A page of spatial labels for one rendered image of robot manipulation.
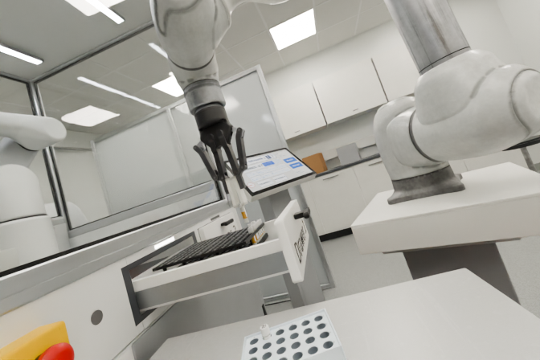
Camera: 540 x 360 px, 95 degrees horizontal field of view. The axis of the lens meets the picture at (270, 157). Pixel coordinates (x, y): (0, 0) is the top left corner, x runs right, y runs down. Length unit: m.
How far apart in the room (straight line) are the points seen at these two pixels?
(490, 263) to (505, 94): 0.40
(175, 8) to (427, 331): 0.57
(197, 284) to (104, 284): 0.16
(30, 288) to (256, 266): 0.33
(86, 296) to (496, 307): 0.60
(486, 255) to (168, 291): 0.71
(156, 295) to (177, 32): 0.49
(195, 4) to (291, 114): 3.51
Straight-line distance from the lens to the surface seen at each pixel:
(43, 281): 0.52
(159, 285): 0.59
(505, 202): 0.63
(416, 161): 0.74
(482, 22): 5.09
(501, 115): 0.59
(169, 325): 0.71
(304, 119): 3.87
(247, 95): 2.38
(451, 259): 0.80
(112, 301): 0.59
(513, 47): 5.11
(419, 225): 0.64
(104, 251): 0.58
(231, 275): 0.52
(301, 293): 1.60
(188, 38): 0.49
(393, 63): 4.14
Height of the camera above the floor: 1.00
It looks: 6 degrees up
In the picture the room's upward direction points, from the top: 18 degrees counter-clockwise
